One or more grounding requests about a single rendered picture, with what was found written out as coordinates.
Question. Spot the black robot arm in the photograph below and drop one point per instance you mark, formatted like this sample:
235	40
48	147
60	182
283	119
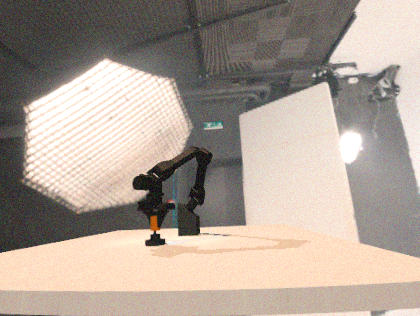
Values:
166	169

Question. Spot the orange knob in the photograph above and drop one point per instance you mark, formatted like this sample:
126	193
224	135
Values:
153	224

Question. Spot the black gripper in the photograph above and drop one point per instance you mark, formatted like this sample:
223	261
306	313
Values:
162	208

